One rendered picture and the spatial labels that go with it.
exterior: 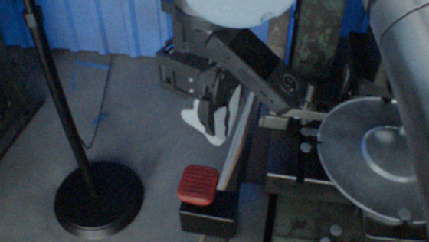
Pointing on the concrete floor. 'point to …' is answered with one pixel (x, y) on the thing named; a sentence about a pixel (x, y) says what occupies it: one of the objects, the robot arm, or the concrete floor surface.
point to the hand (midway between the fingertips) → (223, 138)
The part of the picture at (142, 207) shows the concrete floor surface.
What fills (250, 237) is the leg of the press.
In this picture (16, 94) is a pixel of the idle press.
